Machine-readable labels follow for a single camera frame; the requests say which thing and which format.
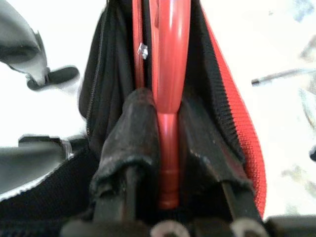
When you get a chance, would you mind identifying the dark shirt with red trim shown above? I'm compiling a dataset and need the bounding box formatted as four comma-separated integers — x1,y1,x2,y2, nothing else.
0,0,267,237

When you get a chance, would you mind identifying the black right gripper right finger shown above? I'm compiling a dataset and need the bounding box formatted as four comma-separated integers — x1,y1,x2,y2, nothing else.
178,98,263,220

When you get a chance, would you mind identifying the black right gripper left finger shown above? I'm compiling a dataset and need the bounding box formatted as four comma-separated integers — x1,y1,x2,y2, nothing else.
90,87,160,220

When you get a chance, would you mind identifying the red plastic clothes hanger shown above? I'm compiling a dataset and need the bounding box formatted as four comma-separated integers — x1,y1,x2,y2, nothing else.
132,0,192,210

